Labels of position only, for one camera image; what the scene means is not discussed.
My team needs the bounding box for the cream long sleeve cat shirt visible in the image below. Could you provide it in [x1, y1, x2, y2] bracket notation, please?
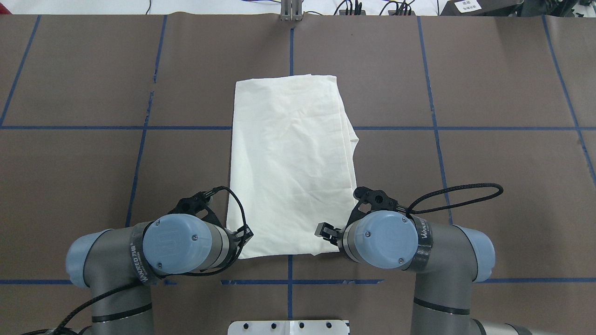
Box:
[230, 74, 359, 259]

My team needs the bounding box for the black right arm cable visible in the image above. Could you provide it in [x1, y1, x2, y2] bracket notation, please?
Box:
[398, 183, 504, 217]

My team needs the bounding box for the grey aluminium post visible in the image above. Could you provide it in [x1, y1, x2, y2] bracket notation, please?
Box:
[280, 0, 304, 22]

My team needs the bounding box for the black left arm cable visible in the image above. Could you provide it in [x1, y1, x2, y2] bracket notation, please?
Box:
[19, 186, 247, 335]

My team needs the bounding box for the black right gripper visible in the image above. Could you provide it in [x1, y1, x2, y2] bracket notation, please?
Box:
[315, 222, 345, 254]

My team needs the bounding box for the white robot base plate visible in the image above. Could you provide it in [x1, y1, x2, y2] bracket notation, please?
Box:
[227, 320, 351, 335]

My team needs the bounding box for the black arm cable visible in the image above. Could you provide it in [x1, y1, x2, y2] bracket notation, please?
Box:
[398, 183, 504, 217]
[19, 186, 247, 335]

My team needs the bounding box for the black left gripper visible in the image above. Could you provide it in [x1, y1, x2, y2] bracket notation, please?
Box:
[226, 225, 254, 261]

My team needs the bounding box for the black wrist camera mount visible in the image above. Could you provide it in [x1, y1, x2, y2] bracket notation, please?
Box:
[347, 187, 399, 226]
[168, 190, 222, 227]

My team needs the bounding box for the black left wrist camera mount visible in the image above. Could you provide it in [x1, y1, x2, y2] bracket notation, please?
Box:
[168, 190, 222, 227]

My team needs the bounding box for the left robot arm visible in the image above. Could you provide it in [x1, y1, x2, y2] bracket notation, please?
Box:
[53, 214, 253, 335]

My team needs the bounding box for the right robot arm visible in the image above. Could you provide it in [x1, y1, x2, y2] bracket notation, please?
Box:
[315, 210, 534, 335]

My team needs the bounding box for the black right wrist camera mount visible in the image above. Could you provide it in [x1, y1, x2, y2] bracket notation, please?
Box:
[347, 187, 399, 226]

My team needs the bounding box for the blue tape line right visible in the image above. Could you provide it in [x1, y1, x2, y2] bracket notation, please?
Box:
[417, 16, 454, 226]

